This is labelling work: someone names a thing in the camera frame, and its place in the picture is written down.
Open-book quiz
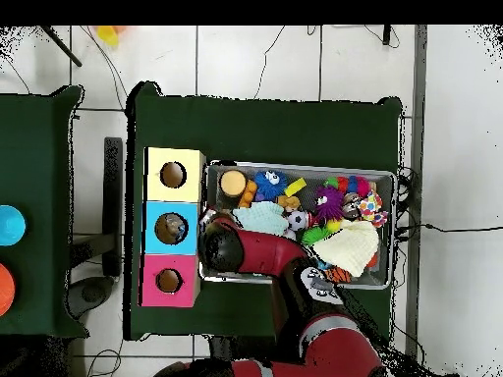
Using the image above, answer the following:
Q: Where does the wooden box with three holes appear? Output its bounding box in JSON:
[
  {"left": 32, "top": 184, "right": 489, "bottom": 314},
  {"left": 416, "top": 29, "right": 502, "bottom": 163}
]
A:
[{"left": 140, "top": 146, "right": 208, "bottom": 308}]

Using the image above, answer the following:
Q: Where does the dark green tablecloth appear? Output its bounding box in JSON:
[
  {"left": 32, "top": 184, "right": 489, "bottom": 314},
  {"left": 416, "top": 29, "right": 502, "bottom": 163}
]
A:
[
  {"left": 125, "top": 81, "right": 404, "bottom": 349},
  {"left": 0, "top": 84, "right": 89, "bottom": 340}
]

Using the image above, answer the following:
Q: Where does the grey round base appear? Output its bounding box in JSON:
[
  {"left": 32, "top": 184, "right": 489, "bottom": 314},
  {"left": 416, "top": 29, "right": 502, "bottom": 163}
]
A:
[{"left": 64, "top": 275, "right": 116, "bottom": 320}]

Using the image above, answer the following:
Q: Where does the black upright bar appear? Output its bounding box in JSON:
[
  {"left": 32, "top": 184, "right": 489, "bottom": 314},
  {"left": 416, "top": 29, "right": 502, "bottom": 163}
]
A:
[{"left": 102, "top": 136, "right": 124, "bottom": 278}]

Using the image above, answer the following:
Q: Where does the shallow mesh bin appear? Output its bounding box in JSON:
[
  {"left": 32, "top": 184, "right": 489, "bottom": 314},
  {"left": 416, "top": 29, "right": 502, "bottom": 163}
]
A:
[{"left": 198, "top": 159, "right": 397, "bottom": 291}]

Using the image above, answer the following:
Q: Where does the purple spiky monster toy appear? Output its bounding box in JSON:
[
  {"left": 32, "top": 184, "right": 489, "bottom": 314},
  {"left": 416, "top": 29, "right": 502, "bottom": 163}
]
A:
[{"left": 313, "top": 185, "right": 346, "bottom": 223}]

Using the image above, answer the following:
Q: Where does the blue spiky ball with eyes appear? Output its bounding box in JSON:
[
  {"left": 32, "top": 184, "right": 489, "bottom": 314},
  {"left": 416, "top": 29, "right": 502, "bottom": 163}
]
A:
[{"left": 252, "top": 170, "right": 289, "bottom": 201}]

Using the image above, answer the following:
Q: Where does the polka dot cloth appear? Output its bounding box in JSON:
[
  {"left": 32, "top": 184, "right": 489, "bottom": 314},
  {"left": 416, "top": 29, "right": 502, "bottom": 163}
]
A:
[{"left": 355, "top": 191, "right": 389, "bottom": 228}]

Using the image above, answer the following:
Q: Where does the cream muslin cloth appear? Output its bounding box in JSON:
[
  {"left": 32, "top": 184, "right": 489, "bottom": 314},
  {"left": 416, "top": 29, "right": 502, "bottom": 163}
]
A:
[{"left": 311, "top": 219, "right": 381, "bottom": 278}]

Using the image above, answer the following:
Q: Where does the black rod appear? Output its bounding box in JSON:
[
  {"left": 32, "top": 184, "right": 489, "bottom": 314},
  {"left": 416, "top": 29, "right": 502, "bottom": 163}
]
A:
[{"left": 38, "top": 25, "right": 84, "bottom": 68}]

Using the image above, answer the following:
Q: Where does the orange bead cluster toy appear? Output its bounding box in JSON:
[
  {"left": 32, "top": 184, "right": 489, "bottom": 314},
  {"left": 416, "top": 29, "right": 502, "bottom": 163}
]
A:
[{"left": 238, "top": 179, "right": 259, "bottom": 208}]

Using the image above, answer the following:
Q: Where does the brown plush bear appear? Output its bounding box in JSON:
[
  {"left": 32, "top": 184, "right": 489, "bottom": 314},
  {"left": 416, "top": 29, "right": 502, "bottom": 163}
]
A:
[{"left": 275, "top": 194, "right": 302, "bottom": 213}]

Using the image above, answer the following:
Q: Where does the black and white soccer ball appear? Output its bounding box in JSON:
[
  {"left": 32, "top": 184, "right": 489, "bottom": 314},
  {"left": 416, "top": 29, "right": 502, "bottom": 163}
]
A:
[{"left": 286, "top": 210, "right": 309, "bottom": 232}]

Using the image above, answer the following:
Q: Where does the black cable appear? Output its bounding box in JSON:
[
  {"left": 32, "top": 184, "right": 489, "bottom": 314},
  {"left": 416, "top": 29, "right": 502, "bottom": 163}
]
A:
[{"left": 396, "top": 222, "right": 503, "bottom": 234}]

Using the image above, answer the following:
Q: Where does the blue bowl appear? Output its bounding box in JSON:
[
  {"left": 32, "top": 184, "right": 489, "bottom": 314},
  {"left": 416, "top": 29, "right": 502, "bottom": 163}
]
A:
[{"left": 0, "top": 204, "right": 27, "bottom": 247}]

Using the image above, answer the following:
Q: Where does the yellow floor object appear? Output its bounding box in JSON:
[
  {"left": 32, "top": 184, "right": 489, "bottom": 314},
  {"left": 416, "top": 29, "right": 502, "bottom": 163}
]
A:
[{"left": 95, "top": 25, "right": 129, "bottom": 48}]

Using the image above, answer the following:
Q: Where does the light blue muslin cloth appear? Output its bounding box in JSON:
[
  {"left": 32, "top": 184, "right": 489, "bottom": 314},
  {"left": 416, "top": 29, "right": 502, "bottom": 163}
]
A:
[{"left": 232, "top": 200, "right": 290, "bottom": 237}]

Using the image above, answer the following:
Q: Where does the green spiky ball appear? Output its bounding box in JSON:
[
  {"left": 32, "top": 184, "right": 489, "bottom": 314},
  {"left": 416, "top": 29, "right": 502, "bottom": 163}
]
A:
[{"left": 301, "top": 226, "right": 333, "bottom": 246}]

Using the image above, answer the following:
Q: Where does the orange bowl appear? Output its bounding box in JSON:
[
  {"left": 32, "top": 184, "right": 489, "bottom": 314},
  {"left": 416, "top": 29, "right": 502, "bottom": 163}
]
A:
[{"left": 0, "top": 262, "right": 16, "bottom": 317}]

